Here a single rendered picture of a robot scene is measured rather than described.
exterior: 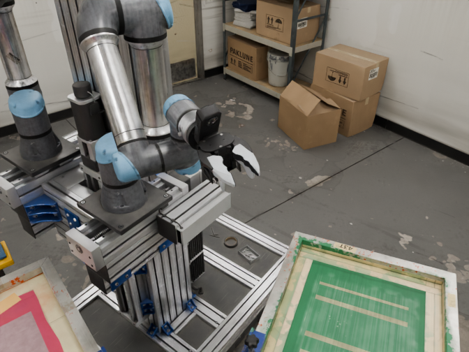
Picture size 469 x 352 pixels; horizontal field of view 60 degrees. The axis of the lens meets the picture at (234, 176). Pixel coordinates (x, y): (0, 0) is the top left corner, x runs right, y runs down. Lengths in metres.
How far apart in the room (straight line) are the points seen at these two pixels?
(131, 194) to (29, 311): 0.53
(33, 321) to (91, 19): 0.97
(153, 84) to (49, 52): 3.51
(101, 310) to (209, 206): 1.18
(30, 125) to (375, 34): 3.54
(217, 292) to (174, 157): 1.52
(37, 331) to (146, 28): 0.99
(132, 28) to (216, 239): 1.83
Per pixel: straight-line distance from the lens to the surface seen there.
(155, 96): 1.21
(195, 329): 2.29
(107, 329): 2.38
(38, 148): 1.69
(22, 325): 1.55
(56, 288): 1.56
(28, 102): 1.64
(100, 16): 1.09
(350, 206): 3.42
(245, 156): 0.78
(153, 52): 1.16
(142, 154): 0.98
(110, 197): 1.33
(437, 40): 4.16
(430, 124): 4.36
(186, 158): 1.01
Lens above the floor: 2.11
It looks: 36 degrees down
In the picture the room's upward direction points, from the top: straight up
